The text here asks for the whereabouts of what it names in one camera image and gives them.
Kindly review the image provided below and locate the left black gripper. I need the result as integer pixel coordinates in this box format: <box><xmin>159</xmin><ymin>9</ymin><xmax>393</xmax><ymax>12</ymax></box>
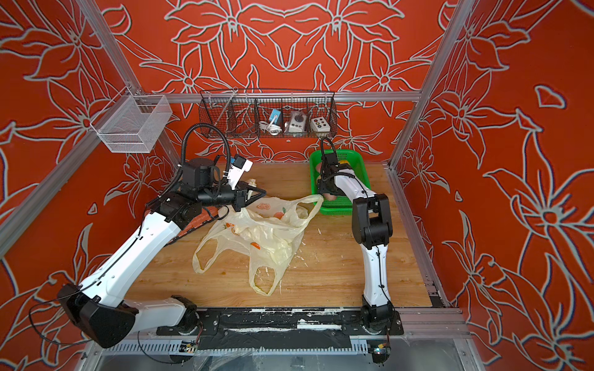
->
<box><xmin>200</xmin><ymin>181</ymin><xmax>268</xmax><ymax>214</ymax></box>

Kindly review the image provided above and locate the grey controller device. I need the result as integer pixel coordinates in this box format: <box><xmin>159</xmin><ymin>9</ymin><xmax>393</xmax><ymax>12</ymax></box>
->
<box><xmin>286</xmin><ymin>111</ymin><xmax>307</xmax><ymax>134</ymax></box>

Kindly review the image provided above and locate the blue white small box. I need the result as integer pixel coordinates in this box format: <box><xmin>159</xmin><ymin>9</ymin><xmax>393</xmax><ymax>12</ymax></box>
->
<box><xmin>269</xmin><ymin>109</ymin><xmax>282</xmax><ymax>126</ymax></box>

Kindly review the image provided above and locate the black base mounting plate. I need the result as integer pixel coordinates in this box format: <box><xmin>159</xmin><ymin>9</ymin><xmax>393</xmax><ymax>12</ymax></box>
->
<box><xmin>156</xmin><ymin>308</ymin><xmax>404</xmax><ymax>353</ymax></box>

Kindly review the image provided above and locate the yellow translucent plastic bag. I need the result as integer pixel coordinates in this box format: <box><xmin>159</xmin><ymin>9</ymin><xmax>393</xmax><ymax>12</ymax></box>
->
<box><xmin>193</xmin><ymin>194</ymin><xmax>324</xmax><ymax>296</ymax></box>

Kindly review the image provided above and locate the orange-print plastic bag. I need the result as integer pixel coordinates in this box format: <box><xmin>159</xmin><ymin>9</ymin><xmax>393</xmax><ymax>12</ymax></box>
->
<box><xmin>223</xmin><ymin>197</ymin><xmax>309</xmax><ymax>233</ymax></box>

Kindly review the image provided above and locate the white button box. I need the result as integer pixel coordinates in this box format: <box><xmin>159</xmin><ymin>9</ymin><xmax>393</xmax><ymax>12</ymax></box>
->
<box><xmin>310</xmin><ymin>117</ymin><xmax>331</xmax><ymax>134</ymax></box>

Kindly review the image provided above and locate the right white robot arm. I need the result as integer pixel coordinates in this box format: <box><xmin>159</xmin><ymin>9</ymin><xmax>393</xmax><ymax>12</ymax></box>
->
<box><xmin>317</xmin><ymin>151</ymin><xmax>394</xmax><ymax>332</ymax></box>

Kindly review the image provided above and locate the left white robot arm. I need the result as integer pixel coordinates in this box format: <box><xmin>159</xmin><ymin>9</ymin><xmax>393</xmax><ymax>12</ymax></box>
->
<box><xmin>58</xmin><ymin>156</ymin><xmax>266</xmax><ymax>349</ymax></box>

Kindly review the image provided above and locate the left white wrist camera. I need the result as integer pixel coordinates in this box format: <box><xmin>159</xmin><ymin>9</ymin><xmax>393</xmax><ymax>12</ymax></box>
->
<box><xmin>227</xmin><ymin>155</ymin><xmax>253</xmax><ymax>190</ymax></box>

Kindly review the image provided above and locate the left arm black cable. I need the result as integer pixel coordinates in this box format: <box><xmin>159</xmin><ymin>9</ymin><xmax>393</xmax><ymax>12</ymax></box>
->
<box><xmin>180</xmin><ymin>123</ymin><xmax>233</xmax><ymax>186</ymax></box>

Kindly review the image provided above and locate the green plastic basket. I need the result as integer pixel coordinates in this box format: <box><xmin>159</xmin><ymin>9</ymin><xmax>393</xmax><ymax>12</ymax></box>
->
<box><xmin>309</xmin><ymin>149</ymin><xmax>374</xmax><ymax>216</ymax></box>

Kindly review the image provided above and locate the black wire wall basket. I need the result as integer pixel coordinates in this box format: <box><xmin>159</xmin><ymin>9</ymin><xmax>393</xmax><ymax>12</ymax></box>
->
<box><xmin>199</xmin><ymin>88</ymin><xmax>338</xmax><ymax>139</ymax></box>

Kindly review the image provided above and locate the clear acrylic wall box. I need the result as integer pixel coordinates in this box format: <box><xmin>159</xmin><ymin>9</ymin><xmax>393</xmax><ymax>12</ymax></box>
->
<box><xmin>91</xmin><ymin>95</ymin><xmax>173</xmax><ymax>154</ymax></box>

